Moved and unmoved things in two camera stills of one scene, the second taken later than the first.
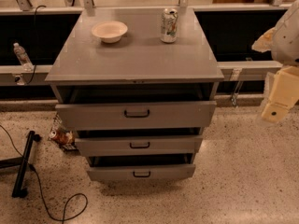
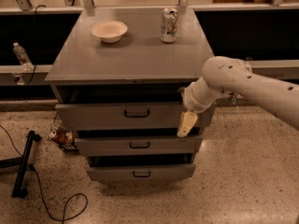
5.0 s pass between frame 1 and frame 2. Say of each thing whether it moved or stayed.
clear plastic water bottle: stayed
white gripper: moved
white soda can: stayed
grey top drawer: stayed
